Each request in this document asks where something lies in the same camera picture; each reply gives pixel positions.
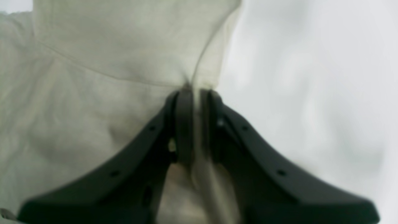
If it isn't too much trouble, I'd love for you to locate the beige T-shirt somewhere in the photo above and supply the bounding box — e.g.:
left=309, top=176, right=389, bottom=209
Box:
left=1, top=0, right=242, bottom=214

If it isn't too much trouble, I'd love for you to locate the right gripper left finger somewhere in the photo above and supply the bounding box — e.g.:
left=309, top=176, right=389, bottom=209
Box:
left=17, top=90, right=193, bottom=224

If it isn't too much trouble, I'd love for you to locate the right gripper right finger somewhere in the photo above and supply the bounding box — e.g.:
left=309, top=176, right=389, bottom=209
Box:
left=200, top=90, right=380, bottom=224

